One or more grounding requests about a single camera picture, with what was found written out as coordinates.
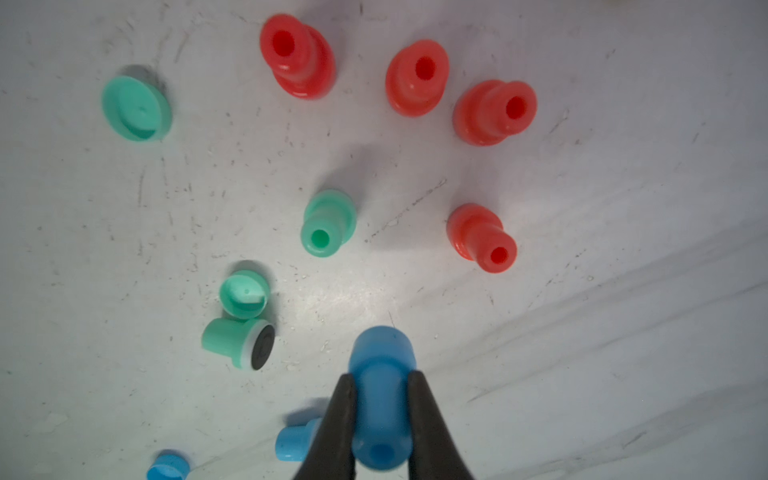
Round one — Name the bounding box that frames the blue stamp cluster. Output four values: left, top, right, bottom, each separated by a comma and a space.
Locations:
349, 326, 417, 471

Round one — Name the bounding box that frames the green cap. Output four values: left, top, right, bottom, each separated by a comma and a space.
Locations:
101, 76, 173, 142
219, 270, 271, 320

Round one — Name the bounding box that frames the red stamp cluster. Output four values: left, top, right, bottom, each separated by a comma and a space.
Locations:
452, 80, 538, 146

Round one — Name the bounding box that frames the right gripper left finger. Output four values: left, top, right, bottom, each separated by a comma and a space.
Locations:
293, 373, 357, 480

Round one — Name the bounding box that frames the green stamp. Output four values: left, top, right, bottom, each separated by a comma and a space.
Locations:
201, 318, 276, 371
300, 189, 357, 258

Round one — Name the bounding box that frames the blue cap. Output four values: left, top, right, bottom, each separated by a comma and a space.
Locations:
146, 453, 191, 480

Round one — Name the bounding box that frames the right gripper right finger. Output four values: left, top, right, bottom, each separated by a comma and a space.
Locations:
407, 370, 474, 480

